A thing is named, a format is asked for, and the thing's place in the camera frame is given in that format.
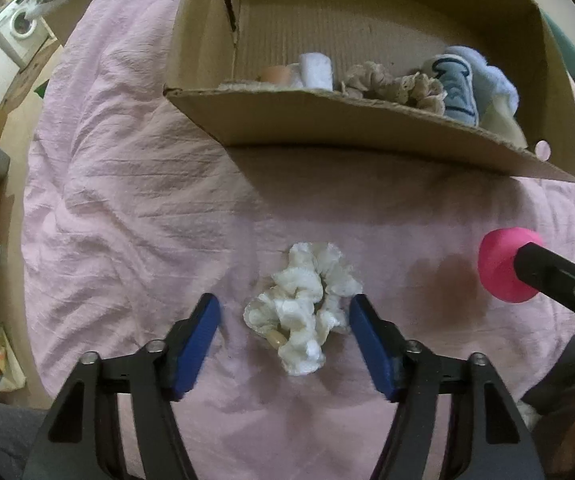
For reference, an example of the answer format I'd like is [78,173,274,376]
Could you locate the white frilly scrunchie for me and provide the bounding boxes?
[243,242,363,377]

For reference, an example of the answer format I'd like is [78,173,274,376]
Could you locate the pink rubber duck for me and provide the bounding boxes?
[477,228,543,304]

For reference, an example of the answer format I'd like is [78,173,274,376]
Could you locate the translucent beige silicone cup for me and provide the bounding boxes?
[481,94,528,148]

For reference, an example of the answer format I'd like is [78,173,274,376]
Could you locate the white foam cup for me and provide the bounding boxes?
[257,52,337,91]

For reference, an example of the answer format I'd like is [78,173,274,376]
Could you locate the beige lace scrunchie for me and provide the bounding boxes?
[341,61,447,116]

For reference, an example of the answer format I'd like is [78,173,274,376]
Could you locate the brown cardboard box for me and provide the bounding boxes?
[164,0,575,182]

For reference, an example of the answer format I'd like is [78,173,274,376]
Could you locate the white washing machine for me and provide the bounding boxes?
[0,0,50,70]

